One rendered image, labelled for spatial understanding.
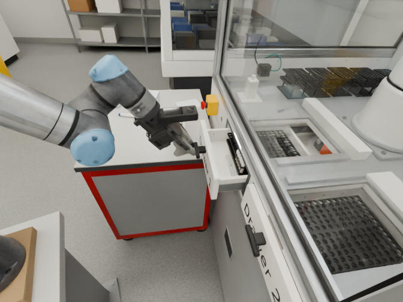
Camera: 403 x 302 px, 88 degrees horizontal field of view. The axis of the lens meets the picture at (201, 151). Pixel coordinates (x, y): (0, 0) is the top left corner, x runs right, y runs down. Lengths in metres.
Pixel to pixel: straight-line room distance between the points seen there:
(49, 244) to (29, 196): 1.30
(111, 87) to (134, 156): 0.43
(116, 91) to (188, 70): 0.92
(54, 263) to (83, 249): 0.88
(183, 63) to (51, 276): 1.17
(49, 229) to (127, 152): 0.37
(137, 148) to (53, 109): 0.56
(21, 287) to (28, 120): 0.43
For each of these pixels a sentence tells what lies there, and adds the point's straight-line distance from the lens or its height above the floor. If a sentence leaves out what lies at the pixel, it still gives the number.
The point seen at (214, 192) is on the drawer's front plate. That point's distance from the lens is 0.64.
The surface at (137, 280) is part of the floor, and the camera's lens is 1.46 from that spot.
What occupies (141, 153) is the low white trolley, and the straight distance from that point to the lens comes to 0.91.
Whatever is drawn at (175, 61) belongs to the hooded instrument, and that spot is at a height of 0.90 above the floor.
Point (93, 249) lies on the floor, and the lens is 1.60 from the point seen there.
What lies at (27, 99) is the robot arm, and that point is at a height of 1.21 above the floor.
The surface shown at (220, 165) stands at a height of 0.84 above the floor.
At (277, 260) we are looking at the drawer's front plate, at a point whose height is 0.93.
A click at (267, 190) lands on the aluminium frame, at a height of 0.98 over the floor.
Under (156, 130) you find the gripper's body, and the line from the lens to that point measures 0.61.
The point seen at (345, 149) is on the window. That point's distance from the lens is 0.34.
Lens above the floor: 1.38
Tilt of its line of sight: 43 degrees down
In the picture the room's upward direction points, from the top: 4 degrees clockwise
